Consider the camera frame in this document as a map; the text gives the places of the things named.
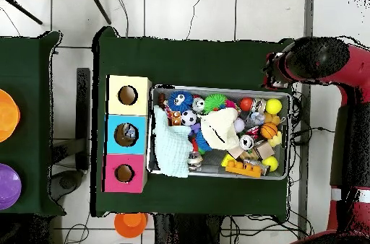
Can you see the cream muslin cloth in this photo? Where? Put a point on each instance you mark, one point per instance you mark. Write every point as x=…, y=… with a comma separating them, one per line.
x=219, y=128

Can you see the long orange toy block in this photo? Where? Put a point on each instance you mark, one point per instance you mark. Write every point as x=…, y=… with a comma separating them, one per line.
x=244, y=169

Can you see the mint muslin cloth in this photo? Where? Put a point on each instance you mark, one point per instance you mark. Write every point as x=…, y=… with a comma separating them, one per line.
x=170, y=145

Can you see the crushed clear plastic bottle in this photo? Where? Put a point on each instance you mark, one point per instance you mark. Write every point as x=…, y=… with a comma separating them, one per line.
x=130, y=132

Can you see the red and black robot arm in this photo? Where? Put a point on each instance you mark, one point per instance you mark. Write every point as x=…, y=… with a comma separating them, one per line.
x=358, y=68

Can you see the wooden box with three holes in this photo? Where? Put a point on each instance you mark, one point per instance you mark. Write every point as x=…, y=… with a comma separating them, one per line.
x=112, y=169

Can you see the large yellow ball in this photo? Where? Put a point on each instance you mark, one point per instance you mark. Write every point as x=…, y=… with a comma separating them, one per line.
x=273, y=106

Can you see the red rubber ball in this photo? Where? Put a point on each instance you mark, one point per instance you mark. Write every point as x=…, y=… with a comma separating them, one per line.
x=245, y=104

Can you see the green spiky rubber ball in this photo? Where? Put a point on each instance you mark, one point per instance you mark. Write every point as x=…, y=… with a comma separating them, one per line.
x=214, y=102

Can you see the orange mini basketball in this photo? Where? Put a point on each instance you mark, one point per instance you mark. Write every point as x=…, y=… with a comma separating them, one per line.
x=268, y=130

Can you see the dark green tablecloth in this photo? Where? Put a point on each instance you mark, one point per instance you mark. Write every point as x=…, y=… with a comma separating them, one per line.
x=37, y=96
x=188, y=62

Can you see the red soda can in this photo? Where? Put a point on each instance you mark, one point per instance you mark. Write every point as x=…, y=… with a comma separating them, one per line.
x=246, y=142

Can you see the blue spiky ball with eyes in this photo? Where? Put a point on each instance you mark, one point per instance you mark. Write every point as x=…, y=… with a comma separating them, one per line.
x=186, y=102

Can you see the black and white soccer ball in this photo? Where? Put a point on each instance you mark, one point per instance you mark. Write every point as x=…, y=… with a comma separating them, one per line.
x=188, y=117

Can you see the black stand legs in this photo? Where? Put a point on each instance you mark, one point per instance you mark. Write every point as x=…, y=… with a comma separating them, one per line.
x=98, y=5

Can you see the orange plastic cup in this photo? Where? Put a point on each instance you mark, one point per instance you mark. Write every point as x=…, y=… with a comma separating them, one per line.
x=130, y=225

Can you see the grey round stand base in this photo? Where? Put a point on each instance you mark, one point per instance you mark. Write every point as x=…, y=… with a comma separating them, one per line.
x=68, y=182

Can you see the orange plastic bowl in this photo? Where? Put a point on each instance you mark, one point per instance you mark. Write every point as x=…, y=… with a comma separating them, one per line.
x=7, y=115

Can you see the purple plastic bowl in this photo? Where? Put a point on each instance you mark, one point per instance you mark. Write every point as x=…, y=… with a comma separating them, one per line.
x=8, y=186

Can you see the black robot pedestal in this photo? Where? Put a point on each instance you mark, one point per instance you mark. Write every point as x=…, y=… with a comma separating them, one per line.
x=188, y=231

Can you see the black floor post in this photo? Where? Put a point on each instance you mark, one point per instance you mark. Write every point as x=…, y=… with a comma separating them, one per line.
x=83, y=111

